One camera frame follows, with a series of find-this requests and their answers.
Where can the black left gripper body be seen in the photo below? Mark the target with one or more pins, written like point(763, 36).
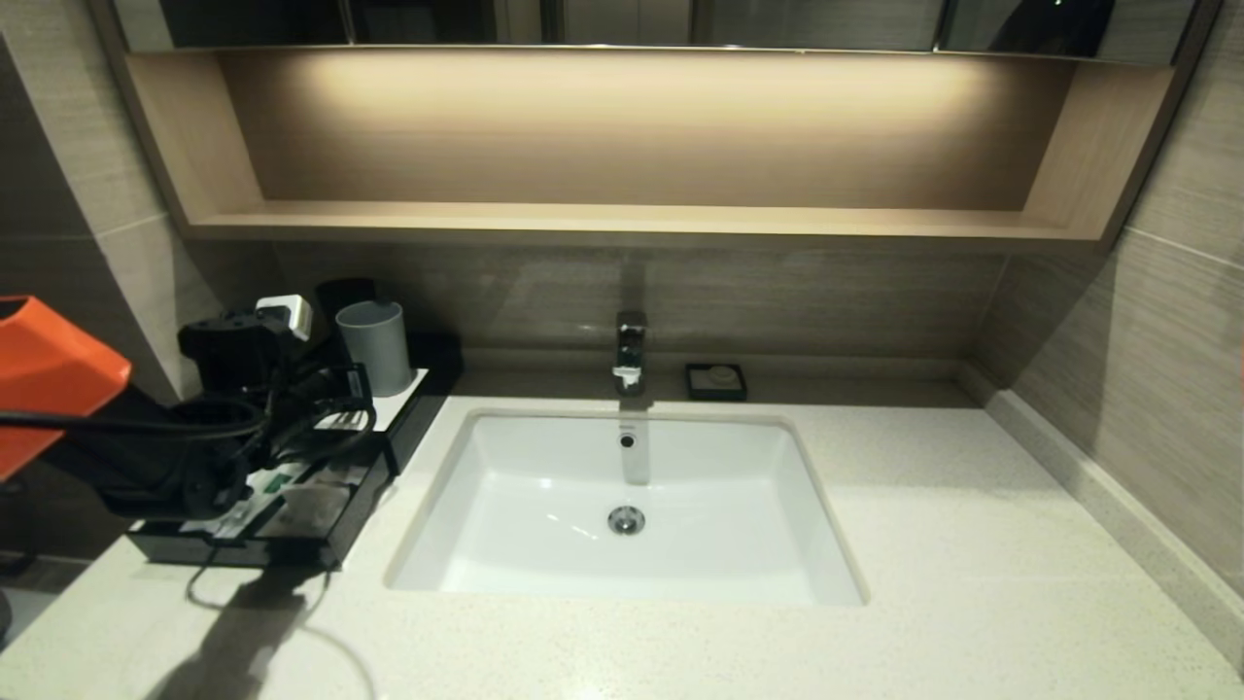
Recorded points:
point(301, 408)

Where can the translucent packet with green band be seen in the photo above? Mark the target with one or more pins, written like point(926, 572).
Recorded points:
point(267, 486)

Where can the grey plastic cup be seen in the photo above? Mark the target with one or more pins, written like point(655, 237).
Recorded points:
point(377, 350)

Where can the black drawer with toiletries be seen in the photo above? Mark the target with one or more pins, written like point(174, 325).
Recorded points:
point(330, 554)

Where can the black and orange left arm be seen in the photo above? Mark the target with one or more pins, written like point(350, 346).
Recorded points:
point(78, 408)

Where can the black box with white lid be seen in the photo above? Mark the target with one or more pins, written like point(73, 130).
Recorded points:
point(408, 408)

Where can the white folded sachet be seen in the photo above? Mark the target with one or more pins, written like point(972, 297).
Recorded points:
point(316, 507)

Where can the black cup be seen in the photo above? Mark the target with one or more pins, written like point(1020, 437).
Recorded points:
point(345, 290)

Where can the white sink basin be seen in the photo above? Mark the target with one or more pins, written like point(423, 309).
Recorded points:
point(544, 486)

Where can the chrome faucet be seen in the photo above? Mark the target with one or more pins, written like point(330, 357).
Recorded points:
point(630, 348)

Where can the chrome sink drain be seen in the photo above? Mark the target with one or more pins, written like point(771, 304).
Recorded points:
point(627, 520)

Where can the black soap dish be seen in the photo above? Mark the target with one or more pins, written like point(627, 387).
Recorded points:
point(695, 392)

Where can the small round soap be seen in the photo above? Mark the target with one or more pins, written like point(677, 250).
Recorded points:
point(720, 374)

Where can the mirror cabinet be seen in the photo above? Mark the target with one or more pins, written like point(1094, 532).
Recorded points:
point(826, 21)

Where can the light wooden wall shelf niche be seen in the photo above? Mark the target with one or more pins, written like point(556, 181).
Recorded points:
point(632, 222)

